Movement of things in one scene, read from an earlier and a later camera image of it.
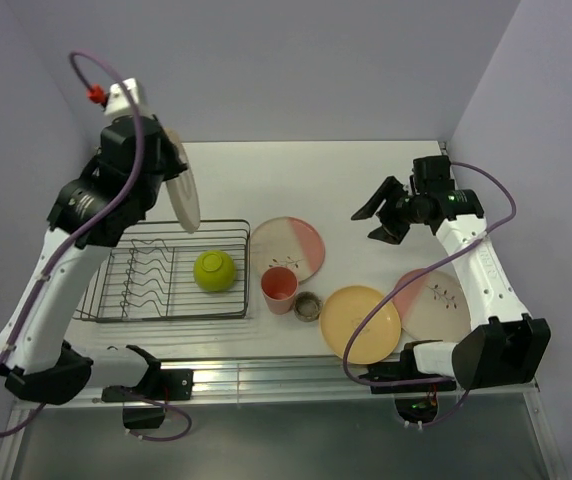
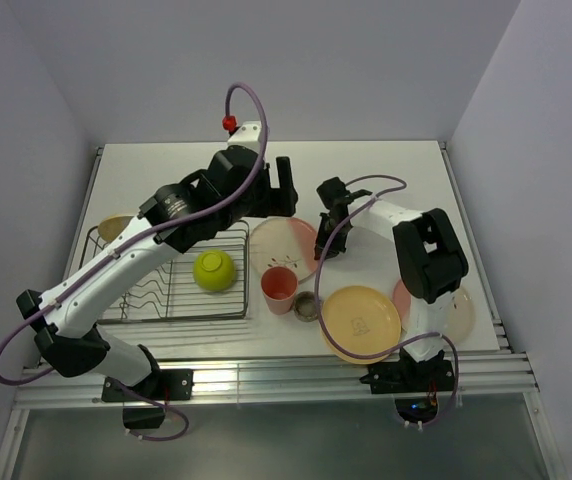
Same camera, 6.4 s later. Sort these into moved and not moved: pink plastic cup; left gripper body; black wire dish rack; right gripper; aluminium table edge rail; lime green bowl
Moved: right gripper; left gripper body
Not moved: pink plastic cup; lime green bowl; black wire dish rack; aluminium table edge rail
